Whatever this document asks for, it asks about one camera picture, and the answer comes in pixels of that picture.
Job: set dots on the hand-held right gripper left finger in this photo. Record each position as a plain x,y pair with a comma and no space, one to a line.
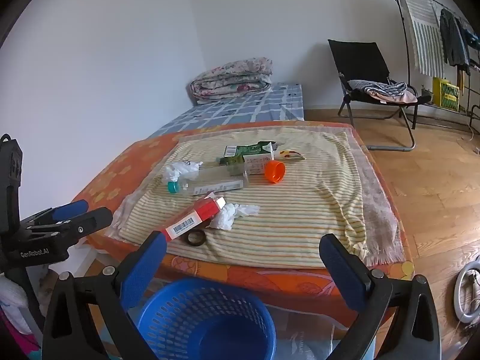
144,266

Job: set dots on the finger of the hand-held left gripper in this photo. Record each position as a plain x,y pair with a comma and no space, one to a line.
90,223
69,210

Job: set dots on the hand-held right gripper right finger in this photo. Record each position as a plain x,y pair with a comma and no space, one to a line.
339,266

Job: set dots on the black tape roll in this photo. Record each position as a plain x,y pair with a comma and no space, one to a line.
182,237

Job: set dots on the red cardboard box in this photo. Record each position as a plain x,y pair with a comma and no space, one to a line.
195,217

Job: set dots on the white tissue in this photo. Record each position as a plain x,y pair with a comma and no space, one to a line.
176,170
228,217

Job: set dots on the blue plastic basket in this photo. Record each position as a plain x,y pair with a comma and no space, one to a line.
225,330

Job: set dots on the clear bottle with teal cap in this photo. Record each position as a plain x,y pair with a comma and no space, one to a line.
210,182

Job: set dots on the orange cup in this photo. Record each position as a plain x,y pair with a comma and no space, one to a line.
273,172

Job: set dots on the colourful snack wrapper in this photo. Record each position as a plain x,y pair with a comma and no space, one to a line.
288,154

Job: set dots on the green and white carton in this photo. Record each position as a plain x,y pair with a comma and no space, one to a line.
255,150

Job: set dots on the yellow striped blanket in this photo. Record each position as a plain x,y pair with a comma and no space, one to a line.
292,225

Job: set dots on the orange patterned mattress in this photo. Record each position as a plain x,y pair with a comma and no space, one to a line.
123,168

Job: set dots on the clear plastic bag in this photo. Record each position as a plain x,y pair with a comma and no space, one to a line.
300,341

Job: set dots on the white cloth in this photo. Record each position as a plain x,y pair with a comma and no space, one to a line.
11,300

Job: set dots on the pink cloth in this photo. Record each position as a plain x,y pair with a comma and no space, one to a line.
401,98

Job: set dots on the blue checkered mattress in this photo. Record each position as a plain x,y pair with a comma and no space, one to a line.
232,110

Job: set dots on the grey striped cloth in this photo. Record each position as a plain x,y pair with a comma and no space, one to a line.
382,88

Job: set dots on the yellow box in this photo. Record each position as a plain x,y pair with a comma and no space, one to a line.
446,95

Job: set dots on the folded floral quilt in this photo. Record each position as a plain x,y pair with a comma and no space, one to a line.
232,78

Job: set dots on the black folding chair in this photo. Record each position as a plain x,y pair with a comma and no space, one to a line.
356,60

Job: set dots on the metal drying rack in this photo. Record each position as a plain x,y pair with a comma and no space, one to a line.
407,45

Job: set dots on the white striped towel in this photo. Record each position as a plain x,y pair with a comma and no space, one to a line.
423,33

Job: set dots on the dark hanging garment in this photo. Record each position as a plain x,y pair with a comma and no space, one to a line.
452,41

